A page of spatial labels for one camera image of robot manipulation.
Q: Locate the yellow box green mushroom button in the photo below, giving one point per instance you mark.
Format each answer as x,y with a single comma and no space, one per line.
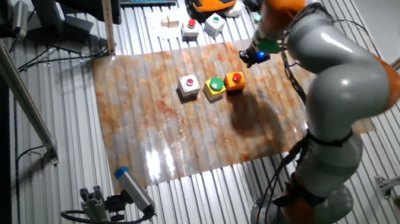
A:
212,92

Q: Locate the small wooden block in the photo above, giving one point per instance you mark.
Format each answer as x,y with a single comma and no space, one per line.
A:
164,22

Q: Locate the silver camera blue cap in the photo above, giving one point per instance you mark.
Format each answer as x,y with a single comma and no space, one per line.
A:
133,190

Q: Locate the upright aluminium profile strut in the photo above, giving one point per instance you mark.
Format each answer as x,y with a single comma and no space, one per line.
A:
105,8

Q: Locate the large wooden block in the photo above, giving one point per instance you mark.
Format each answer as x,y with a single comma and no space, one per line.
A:
173,22

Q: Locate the grey box small green button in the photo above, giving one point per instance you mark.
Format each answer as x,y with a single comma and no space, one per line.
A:
214,27

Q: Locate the marble pattern mat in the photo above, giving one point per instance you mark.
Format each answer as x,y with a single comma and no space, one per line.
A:
183,125

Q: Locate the silver cylindrical camera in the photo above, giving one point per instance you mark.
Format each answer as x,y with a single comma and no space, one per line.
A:
20,17

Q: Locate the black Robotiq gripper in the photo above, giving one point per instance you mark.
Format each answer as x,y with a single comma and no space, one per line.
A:
259,56

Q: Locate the short aluminium camera mount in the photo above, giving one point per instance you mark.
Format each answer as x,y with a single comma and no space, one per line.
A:
96,210

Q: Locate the orange box red mushroom button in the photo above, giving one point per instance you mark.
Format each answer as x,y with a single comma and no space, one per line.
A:
232,85

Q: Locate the grey box red mushroom button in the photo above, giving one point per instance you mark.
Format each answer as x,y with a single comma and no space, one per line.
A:
189,33

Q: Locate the white paper sheet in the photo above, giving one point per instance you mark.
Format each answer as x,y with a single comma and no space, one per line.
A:
153,22

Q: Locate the long aluminium frame beam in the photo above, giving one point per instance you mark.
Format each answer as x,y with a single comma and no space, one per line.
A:
16,85

